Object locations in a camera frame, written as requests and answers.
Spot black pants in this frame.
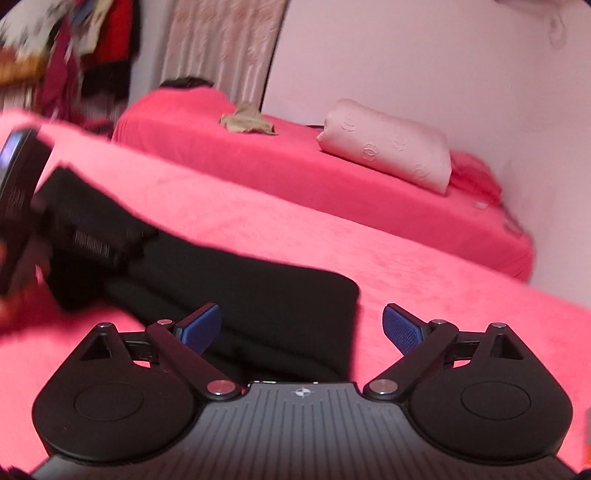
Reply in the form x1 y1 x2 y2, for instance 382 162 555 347
34 167 360 383

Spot hanging clothes rack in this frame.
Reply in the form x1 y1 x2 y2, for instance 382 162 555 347
1 1 142 128

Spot near pink bed blanket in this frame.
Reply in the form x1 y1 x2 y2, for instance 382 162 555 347
1 111 590 470

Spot far pink bed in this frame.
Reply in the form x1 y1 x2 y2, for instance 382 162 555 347
113 87 535 281

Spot dark garment on far bed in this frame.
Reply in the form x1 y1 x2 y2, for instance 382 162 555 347
159 76 214 90

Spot folded pink blanket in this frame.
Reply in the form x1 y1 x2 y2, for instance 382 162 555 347
450 151 502 206

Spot white embossed pillow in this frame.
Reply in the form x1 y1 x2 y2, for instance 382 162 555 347
317 99 452 195

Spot olive green garment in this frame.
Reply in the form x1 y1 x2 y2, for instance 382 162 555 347
219 102 276 135

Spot beige patterned curtain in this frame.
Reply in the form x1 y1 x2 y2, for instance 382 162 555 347
161 0 288 106

